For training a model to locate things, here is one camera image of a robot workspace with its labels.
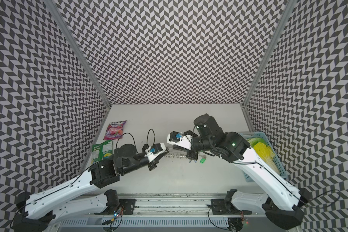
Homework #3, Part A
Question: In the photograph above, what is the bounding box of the key with green tag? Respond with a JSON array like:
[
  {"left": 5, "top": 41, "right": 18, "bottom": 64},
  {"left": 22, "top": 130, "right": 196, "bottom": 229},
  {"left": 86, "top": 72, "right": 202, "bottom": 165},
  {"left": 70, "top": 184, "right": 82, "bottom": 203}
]
[{"left": 200, "top": 156, "right": 206, "bottom": 163}]

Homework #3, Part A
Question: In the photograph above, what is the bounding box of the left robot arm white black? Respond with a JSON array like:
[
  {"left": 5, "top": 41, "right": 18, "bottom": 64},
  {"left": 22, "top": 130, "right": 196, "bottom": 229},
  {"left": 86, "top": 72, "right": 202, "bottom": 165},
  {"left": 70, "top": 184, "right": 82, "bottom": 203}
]
[{"left": 10, "top": 143, "right": 169, "bottom": 232}]

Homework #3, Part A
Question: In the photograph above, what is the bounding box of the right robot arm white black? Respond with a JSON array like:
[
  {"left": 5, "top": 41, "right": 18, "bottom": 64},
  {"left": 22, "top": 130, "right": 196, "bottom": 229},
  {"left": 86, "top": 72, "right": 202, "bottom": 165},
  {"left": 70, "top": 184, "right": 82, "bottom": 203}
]
[{"left": 167, "top": 114, "right": 311, "bottom": 230}]

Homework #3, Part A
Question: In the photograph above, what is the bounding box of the purple candy bag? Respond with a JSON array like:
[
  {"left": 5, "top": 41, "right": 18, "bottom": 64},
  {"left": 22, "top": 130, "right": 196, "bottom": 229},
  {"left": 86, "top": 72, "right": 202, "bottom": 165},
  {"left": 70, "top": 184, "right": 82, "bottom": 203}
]
[{"left": 103, "top": 120, "right": 126, "bottom": 140}]

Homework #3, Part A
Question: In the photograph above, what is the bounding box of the green candy bag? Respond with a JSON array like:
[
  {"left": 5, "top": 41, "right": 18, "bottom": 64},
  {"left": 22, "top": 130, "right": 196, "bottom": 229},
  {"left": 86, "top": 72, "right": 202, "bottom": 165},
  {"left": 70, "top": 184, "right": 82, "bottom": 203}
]
[{"left": 91, "top": 140, "right": 113, "bottom": 164}]

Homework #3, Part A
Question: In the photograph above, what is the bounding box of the left base wiring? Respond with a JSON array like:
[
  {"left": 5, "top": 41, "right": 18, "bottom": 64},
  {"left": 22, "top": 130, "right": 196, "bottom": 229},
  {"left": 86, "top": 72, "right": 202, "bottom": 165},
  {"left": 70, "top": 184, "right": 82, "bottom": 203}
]
[{"left": 102, "top": 206, "right": 125, "bottom": 232}]

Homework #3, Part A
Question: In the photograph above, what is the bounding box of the base wiring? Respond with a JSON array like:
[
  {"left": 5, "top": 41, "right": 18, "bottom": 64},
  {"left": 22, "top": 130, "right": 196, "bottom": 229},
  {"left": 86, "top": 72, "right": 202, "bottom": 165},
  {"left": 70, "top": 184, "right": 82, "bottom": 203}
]
[
  {"left": 102, "top": 206, "right": 125, "bottom": 232},
  {"left": 206, "top": 202, "right": 250, "bottom": 232}
]

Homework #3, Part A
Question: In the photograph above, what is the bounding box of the yellow green plastic bag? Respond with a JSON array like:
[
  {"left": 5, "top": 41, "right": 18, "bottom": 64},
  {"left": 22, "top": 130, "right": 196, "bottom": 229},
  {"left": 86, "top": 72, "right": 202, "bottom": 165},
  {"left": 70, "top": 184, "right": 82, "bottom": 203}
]
[{"left": 247, "top": 137, "right": 280, "bottom": 175}]

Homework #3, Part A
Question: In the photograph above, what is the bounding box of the right base wiring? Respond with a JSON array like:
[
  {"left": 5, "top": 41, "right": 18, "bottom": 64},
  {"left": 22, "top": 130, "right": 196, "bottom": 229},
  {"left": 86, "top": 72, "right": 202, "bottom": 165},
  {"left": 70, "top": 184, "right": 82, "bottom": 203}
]
[{"left": 206, "top": 202, "right": 250, "bottom": 232}]

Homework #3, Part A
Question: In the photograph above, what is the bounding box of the light blue plastic basket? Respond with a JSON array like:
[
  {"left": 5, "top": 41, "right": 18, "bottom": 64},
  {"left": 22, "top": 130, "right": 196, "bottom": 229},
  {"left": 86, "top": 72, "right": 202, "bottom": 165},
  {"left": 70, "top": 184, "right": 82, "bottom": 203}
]
[{"left": 241, "top": 132, "right": 288, "bottom": 179}]

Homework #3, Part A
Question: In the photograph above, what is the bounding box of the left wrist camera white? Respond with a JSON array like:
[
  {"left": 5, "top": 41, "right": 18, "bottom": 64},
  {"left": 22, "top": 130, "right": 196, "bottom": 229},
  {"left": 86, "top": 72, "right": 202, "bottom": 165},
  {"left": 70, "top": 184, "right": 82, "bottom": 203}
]
[{"left": 142, "top": 143, "right": 166, "bottom": 162}]

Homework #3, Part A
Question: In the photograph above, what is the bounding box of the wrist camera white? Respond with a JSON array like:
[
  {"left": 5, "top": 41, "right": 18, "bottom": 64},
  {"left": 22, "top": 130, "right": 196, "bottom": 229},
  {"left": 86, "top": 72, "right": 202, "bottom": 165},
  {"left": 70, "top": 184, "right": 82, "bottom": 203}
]
[
  {"left": 167, "top": 131, "right": 192, "bottom": 150},
  {"left": 142, "top": 143, "right": 166, "bottom": 162}
]

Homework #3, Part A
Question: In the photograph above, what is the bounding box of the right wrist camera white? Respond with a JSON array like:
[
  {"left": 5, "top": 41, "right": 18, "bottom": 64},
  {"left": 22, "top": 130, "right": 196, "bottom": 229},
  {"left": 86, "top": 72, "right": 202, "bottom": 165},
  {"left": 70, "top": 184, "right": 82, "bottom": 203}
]
[{"left": 167, "top": 131, "right": 192, "bottom": 150}]

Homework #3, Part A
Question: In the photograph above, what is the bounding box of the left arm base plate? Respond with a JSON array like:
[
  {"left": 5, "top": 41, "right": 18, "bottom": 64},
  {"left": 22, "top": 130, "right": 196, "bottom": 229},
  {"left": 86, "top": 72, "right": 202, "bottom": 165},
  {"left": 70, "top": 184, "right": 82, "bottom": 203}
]
[{"left": 95, "top": 198, "right": 136, "bottom": 215}]

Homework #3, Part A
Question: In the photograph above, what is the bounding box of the aluminium frame rail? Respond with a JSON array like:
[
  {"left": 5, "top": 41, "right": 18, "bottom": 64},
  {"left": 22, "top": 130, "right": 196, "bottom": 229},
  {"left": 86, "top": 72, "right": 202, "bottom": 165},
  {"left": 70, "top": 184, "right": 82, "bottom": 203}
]
[{"left": 47, "top": 194, "right": 282, "bottom": 232}]

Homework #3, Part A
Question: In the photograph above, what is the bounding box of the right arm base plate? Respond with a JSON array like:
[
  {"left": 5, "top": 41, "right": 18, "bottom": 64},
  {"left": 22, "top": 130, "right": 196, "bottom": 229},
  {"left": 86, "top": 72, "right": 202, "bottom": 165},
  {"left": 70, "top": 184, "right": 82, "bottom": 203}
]
[{"left": 210, "top": 199, "right": 252, "bottom": 215}]

